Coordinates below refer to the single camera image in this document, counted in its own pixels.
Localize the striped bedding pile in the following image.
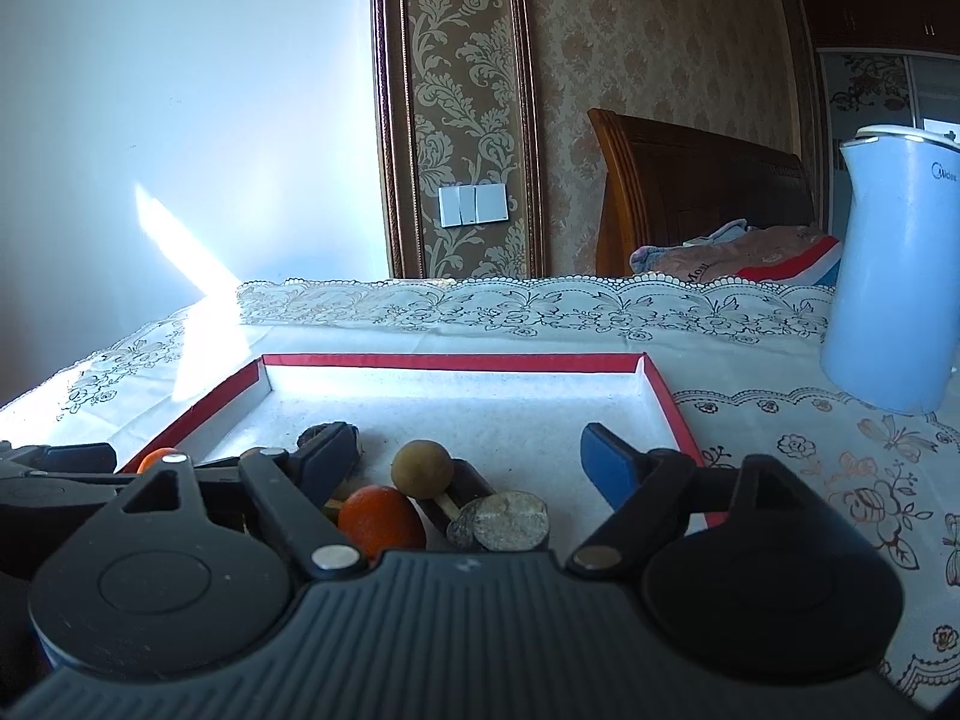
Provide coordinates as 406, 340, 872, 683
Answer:
628, 219, 842, 288

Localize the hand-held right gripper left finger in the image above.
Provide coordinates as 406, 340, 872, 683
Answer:
88, 421, 370, 581

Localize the white lace tablecloth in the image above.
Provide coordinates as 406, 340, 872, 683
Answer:
0, 274, 960, 713

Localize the white sliced vegetable piece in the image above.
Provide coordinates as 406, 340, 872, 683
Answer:
415, 457, 497, 533

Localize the red cardboard box tray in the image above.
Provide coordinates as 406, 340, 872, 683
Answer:
112, 351, 728, 530

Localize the wooden bed headboard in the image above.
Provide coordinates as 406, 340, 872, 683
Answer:
587, 108, 818, 278

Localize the wardrobe with patterned doors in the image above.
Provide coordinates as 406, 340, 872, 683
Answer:
795, 0, 960, 241

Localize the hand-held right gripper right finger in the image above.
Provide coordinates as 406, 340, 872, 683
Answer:
565, 422, 856, 580

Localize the white wall light switch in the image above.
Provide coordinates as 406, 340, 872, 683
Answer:
438, 181, 509, 229

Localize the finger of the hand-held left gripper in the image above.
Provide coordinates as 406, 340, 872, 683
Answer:
0, 474, 140, 523
0, 442, 119, 476

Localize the brown kiwi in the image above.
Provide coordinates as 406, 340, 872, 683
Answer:
391, 439, 455, 500

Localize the gilded wall panel frame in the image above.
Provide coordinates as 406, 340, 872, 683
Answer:
369, 0, 546, 281

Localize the small orange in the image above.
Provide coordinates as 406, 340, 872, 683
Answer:
337, 485, 428, 554

